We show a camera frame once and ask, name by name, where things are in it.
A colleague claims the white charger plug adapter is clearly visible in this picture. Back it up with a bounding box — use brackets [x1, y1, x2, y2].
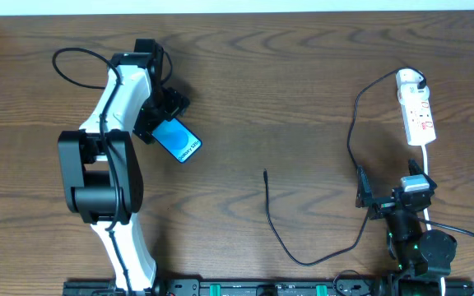
[397, 83, 430, 105]

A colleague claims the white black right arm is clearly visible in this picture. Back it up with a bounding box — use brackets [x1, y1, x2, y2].
[355, 159, 457, 295]

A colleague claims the blue screen smartphone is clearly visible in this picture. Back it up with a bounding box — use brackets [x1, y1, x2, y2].
[151, 118, 202, 164]

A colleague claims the white power strip cord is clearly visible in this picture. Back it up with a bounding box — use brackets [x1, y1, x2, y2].
[420, 143, 447, 296]

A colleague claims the white power strip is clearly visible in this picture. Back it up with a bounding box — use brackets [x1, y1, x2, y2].
[396, 68, 436, 146]

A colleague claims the black charger cable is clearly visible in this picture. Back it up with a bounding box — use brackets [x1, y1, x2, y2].
[263, 66, 428, 267]

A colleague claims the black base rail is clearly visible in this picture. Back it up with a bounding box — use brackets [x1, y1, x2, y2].
[62, 278, 474, 296]

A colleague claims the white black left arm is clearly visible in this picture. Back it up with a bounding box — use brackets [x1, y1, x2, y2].
[58, 39, 190, 295]

